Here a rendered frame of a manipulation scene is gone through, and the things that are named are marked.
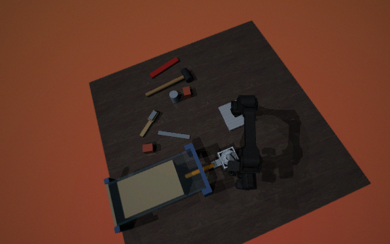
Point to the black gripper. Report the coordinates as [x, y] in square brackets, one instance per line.
[239, 176]

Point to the black mallet with wooden handle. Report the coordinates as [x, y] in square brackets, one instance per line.
[185, 75]

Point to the grey cylinder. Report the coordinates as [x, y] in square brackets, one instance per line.
[174, 96]

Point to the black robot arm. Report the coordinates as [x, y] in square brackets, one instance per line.
[250, 162]

